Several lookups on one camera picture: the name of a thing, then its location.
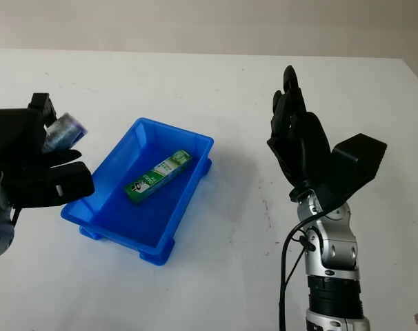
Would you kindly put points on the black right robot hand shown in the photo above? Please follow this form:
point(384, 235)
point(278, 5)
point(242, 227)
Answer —
point(302, 148)

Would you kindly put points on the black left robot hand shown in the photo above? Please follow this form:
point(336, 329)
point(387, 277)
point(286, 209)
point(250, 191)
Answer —
point(12, 138)

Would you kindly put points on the green toothpaste box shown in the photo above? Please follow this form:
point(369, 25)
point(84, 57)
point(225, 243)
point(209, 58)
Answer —
point(157, 176)

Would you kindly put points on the blue plastic tray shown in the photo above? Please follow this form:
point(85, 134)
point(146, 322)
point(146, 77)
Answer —
point(126, 220)

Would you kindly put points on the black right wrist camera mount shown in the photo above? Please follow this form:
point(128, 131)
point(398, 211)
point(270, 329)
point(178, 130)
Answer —
point(357, 162)

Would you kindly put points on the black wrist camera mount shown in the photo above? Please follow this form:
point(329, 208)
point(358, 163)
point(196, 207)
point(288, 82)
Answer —
point(357, 162)
point(57, 186)

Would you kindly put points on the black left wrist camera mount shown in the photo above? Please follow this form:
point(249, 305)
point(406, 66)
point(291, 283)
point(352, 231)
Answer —
point(57, 186)

